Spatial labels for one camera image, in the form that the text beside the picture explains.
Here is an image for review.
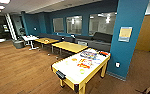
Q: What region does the brown wooden door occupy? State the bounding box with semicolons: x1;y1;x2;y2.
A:
135;14;150;53

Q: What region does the low dark grey sofa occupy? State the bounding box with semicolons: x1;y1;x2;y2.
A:
37;32;76;43

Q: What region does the small white table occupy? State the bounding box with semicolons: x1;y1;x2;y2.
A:
21;34;39;51

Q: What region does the white wall outlet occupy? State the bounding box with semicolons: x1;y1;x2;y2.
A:
115;61;121;69

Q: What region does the grey round ottoman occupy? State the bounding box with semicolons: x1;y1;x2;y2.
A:
12;39;25;50

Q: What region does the blue board game box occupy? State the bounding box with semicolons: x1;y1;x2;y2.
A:
80;49;100;61

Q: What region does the green plastic bowl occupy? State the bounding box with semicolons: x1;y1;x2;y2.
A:
78;68;86;75

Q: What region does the interior glass window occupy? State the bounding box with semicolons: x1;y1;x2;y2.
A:
52;17;65;34
88;12;118;37
65;15;83;35

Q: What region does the yellow paper wall sign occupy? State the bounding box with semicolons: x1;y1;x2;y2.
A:
117;26;133;43

